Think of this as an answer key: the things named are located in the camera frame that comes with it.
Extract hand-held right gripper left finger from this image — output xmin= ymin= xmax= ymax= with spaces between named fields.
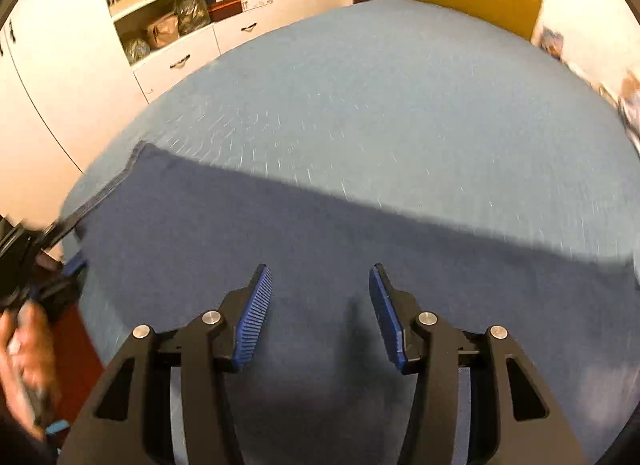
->
xmin=57 ymin=264 xmax=274 ymax=465

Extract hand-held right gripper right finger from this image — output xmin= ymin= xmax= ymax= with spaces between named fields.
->
xmin=368 ymin=263 xmax=586 ymax=465

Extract person's left hand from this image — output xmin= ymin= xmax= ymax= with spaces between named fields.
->
xmin=0 ymin=302 xmax=61 ymax=441

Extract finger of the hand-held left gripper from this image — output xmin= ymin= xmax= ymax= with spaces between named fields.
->
xmin=30 ymin=257 xmax=90 ymax=306
xmin=42 ymin=212 xmax=93 ymax=253

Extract blue denim pants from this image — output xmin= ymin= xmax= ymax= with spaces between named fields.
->
xmin=60 ymin=141 xmax=640 ymax=465

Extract bed with blue quilted cover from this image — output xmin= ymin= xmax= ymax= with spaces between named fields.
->
xmin=60 ymin=0 xmax=640 ymax=465

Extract greenish crinkled plastic bag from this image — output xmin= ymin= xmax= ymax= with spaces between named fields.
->
xmin=122 ymin=35 xmax=152 ymax=66
xmin=175 ymin=0 xmax=212 ymax=36

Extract brown paper bag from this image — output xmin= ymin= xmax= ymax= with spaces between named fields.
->
xmin=146 ymin=15 xmax=181 ymax=50

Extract brown wooden box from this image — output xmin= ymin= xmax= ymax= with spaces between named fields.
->
xmin=207 ymin=0 xmax=246 ymax=23

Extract white wall cabinet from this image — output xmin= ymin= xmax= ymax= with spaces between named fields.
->
xmin=0 ymin=0 xmax=273 ymax=218

